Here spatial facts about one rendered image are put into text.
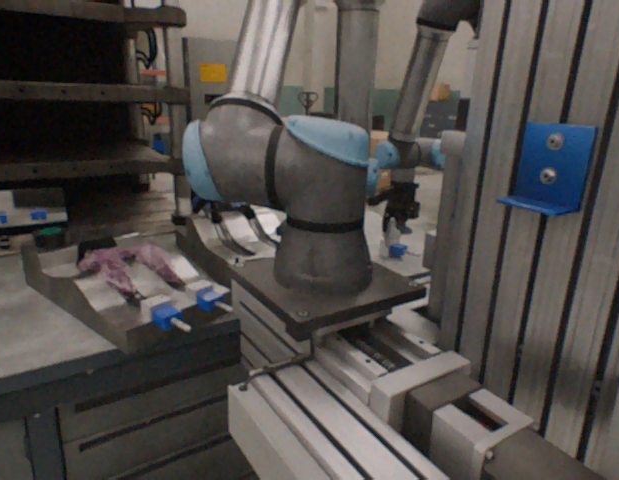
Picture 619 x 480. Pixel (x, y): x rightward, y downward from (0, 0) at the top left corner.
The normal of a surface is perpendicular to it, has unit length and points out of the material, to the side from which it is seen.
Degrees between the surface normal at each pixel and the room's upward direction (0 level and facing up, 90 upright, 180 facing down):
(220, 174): 97
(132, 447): 90
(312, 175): 90
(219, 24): 90
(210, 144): 58
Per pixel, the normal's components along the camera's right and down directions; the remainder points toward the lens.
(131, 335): 0.76, 0.22
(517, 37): -0.84, 0.14
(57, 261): 0.74, 0.02
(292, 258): -0.64, -0.09
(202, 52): 0.53, 0.28
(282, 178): -0.24, 0.39
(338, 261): 0.22, 0.00
